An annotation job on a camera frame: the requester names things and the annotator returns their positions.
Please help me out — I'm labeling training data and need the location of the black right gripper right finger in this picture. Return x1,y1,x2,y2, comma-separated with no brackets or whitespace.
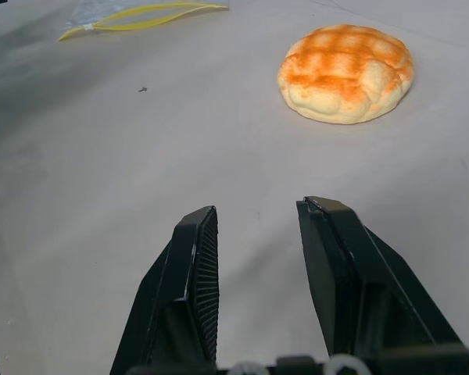
295,196,465,358

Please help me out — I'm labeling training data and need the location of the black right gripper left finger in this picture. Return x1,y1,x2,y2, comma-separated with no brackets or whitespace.
109,205,222,375

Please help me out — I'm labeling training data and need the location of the yellow object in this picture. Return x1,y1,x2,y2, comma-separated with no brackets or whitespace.
277,23,414,126

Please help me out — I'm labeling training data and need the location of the clear bag with yellow zip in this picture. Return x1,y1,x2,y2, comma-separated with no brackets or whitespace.
57,0,231,42

